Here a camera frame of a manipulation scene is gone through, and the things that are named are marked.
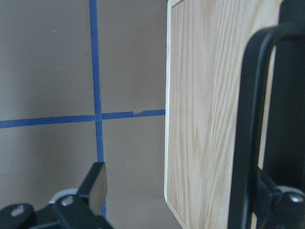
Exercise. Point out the horizontal blue tape strip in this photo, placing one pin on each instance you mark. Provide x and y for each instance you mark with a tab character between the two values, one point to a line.
78	118

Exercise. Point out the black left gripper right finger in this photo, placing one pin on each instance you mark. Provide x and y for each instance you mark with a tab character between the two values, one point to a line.
275	206

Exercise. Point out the light wood drawer cabinet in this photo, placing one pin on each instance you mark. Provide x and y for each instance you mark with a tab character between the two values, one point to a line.
206	40

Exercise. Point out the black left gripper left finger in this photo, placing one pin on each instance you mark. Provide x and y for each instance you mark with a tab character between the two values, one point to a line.
69	209

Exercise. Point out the vertical blue tape strip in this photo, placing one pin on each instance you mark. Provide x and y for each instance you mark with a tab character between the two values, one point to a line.
96	78

